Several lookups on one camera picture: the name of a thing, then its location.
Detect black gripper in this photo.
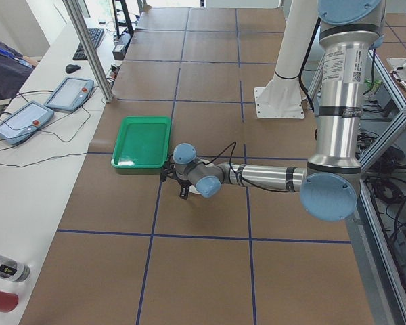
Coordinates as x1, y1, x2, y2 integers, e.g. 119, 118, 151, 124
177, 179, 191, 198

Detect white round bowl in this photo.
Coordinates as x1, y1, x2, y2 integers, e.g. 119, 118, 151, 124
189, 159, 215, 195

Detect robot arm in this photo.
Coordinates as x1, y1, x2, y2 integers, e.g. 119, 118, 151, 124
172, 1, 385, 221

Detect green plastic tray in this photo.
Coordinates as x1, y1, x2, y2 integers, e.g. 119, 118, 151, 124
111, 116, 171, 175

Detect far blue teach pendant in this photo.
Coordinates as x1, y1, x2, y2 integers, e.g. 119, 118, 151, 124
45, 77, 94, 112

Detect blue teach pendant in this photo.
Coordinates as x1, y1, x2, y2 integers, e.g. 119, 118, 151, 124
0, 101, 54, 145
45, 77, 94, 112

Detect black computer mouse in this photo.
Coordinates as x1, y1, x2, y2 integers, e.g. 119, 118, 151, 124
65, 64, 81, 74

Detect near blue teach pendant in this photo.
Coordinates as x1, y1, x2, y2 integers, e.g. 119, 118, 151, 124
0, 101, 54, 145

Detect black keyboard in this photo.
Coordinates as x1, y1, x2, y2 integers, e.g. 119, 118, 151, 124
72, 28, 106, 61

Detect clear water bottle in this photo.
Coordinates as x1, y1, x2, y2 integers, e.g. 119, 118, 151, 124
0, 255, 30, 282

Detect seated person in blue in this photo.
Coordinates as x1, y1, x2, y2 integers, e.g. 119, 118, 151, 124
0, 41, 39, 100

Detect red bottle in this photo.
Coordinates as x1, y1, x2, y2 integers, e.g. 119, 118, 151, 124
0, 291, 19, 313

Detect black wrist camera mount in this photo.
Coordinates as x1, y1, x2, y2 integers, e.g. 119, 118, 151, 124
160, 161, 176, 182

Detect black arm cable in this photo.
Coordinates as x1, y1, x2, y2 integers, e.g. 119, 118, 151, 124
206, 141, 292, 193

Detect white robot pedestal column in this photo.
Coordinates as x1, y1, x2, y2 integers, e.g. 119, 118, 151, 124
254, 0, 319, 119

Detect aluminium frame post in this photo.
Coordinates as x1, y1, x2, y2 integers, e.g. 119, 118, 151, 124
63, 0, 114, 103

